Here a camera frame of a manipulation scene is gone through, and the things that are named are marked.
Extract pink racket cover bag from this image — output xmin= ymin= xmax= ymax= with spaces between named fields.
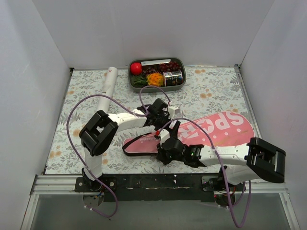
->
xmin=122 ymin=111 xmax=255 ymax=156

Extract white shuttlecock tube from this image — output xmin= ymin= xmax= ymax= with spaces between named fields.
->
xmin=97 ymin=67 xmax=118 ymax=113

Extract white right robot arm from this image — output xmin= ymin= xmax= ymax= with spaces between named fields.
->
xmin=157 ymin=137 xmax=286 ymax=191

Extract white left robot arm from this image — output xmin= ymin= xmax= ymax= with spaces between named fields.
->
xmin=79 ymin=98 xmax=180 ymax=192

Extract floral table mat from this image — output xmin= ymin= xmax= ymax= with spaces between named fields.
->
xmin=44 ymin=67 xmax=258 ymax=175

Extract orange flower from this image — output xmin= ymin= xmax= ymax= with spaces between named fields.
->
xmin=146 ymin=72 xmax=164 ymax=87

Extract shiny patterned can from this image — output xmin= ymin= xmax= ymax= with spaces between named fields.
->
xmin=163 ymin=70 xmax=183 ymax=87

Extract green leafy sprig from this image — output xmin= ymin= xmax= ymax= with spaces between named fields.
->
xmin=131 ymin=75 xmax=148 ymax=88

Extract dark red grapes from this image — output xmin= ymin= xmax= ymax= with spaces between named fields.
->
xmin=142 ymin=61 xmax=182 ymax=75

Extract red apple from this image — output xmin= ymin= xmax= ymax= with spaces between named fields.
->
xmin=130 ymin=62 xmax=142 ymax=75

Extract white label strip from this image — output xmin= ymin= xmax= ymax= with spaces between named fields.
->
xmin=141 ymin=59 xmax=171 ymax=66

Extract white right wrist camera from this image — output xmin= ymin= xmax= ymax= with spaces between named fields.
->
xmin=155 ymin=129 xmax=170 ymax=145

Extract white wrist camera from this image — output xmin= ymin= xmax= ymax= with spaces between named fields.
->
xmin=155 ymin=129 xmax=170 ymax=145
xmin=167 ymin=105 xmax=180 ymax=119

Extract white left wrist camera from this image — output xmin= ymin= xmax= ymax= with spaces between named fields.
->
xmin=167 ymin=105 xmax=180 ymax=119

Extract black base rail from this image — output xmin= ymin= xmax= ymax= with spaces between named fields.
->
xmin=74 ymin=173 xmax=240 ymax=203

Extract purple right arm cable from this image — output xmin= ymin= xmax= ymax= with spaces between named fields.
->
xmin=158 ymin=117 xmax=252 ymax=228

